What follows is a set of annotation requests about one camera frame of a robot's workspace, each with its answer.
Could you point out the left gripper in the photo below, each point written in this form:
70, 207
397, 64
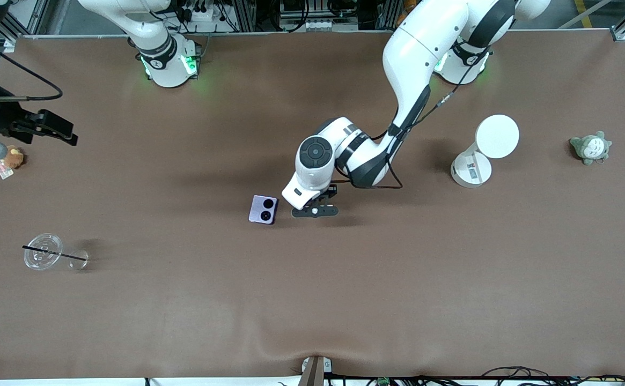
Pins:
331, 192

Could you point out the purple flip phone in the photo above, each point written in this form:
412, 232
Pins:
263, 209

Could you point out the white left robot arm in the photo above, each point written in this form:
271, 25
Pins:
414, 59

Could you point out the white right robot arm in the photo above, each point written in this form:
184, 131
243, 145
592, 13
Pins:
162, 59

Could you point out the brown plush toy with tag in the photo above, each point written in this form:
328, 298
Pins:
13, 158

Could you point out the clear plastic cup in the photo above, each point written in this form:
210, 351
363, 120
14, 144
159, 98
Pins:
42, 251

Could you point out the black straw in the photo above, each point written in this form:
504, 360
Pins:
54, 253

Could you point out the white round-headed stand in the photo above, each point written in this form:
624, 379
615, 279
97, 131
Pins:
497, 136

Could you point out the white power strip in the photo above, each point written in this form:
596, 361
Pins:
199, 14

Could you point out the grey Totoro plush toy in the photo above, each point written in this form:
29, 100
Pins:
591, 148

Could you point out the silver corner bracket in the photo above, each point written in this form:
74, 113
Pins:
9, 45
621, 36

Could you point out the metal table edge bracket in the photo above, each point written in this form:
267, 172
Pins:
315, 370

